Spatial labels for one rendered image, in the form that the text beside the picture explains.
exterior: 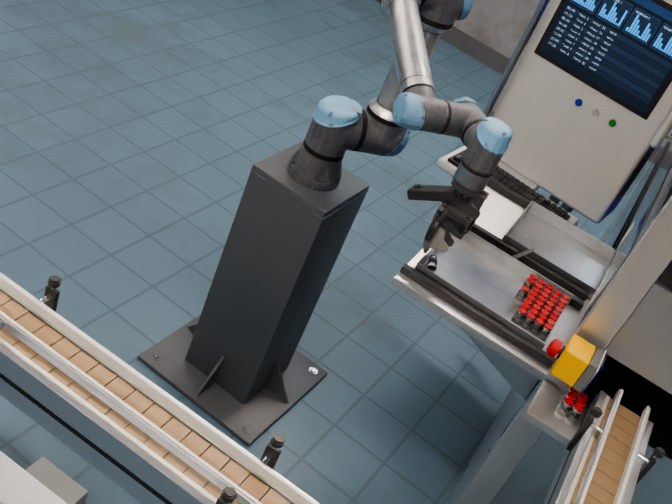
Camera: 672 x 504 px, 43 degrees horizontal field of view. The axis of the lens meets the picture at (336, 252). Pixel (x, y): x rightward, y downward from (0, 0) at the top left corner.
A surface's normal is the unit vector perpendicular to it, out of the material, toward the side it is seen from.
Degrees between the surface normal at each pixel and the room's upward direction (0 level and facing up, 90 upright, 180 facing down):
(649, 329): 90
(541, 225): 0
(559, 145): 90
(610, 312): 90
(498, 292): 0
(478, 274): 0
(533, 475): 90
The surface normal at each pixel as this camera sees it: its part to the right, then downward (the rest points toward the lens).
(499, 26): -0.50, 0.36
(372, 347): 0.34, -0.76
